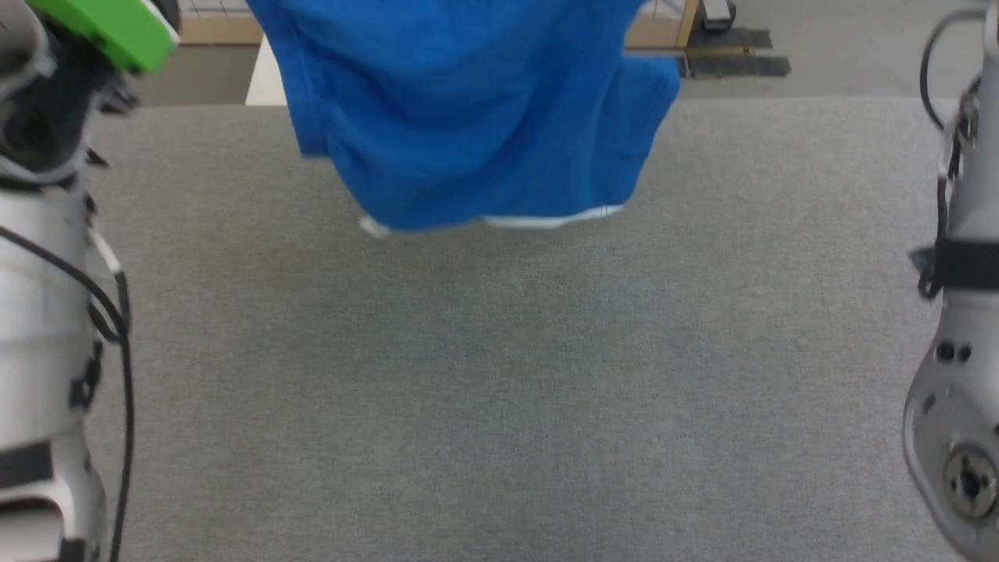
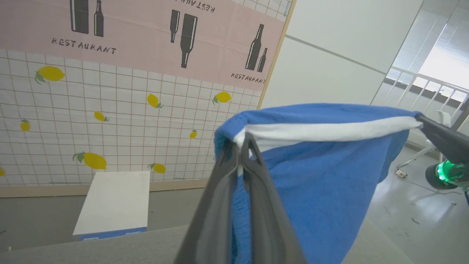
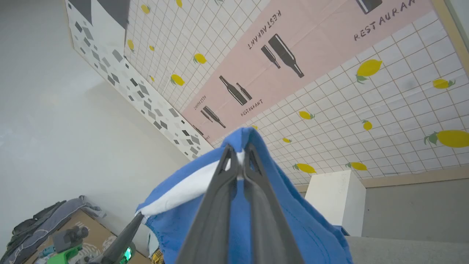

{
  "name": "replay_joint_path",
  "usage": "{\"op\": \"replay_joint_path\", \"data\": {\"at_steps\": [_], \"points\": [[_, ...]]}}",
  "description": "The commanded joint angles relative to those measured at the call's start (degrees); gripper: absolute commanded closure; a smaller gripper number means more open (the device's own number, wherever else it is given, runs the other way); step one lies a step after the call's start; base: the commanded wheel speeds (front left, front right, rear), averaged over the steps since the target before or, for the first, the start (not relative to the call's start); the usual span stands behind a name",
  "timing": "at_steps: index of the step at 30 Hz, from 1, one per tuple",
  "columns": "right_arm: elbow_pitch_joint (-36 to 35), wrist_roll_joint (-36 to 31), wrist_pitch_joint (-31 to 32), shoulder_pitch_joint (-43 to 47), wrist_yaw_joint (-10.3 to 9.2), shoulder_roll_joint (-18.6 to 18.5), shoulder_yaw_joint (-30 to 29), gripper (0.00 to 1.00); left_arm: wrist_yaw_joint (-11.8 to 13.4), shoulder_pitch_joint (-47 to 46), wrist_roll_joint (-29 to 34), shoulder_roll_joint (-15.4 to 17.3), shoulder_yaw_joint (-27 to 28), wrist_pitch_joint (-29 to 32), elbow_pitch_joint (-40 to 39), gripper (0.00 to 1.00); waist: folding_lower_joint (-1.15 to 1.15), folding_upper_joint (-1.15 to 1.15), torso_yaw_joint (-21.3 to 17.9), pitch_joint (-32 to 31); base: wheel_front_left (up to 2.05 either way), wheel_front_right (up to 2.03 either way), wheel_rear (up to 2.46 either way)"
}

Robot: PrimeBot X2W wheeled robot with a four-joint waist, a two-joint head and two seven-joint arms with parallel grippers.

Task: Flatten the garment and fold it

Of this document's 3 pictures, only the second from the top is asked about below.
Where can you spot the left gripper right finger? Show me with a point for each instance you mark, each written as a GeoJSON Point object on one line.
{"type": "Point", "coordinates": [269, 220]}

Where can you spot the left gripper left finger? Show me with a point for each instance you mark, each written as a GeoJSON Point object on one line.
{"type": "Point", "coordinates": [216, 212]}

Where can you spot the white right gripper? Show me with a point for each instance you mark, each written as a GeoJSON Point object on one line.
{"type": "Point", "coordinates": [449, 176]}

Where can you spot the blue white sports garment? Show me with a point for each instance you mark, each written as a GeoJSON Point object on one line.
{"type": "Point", "coordinates": [322, 183]}

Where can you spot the white metal railing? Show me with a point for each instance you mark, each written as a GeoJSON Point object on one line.
{"type": "Point", "coordinates": [421, 79]}

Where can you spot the white rectangular box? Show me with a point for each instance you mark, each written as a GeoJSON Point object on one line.
{"type": "Point", "coordinates": [115, 201]}

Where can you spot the lemon print partition panel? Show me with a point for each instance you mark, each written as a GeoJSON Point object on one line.
{"type": "Point", "coordinates": [110, 91]}

